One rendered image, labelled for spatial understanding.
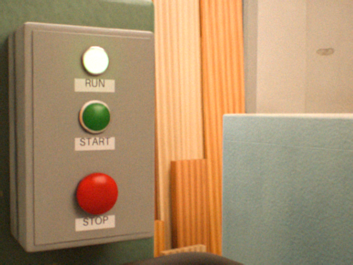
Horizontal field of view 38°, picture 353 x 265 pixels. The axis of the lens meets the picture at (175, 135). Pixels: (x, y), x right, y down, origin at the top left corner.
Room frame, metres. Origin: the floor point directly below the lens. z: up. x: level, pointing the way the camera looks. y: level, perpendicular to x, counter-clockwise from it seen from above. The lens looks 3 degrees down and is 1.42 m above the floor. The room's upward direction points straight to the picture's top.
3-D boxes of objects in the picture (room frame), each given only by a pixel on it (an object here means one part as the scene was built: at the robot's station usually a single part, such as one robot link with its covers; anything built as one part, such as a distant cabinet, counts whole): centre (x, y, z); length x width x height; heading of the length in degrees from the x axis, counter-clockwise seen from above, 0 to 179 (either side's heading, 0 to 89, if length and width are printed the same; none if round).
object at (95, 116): (0.37, 0.06, 1.42); 0.02 x 0.01 x 0.02; 118
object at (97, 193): (0.37, 0.06, 1.36); 0.03 x 0.01 x 0.03; 118
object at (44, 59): (0.40, 0.07, 1.40); 0.10 x 0.06 x 0.16; 118
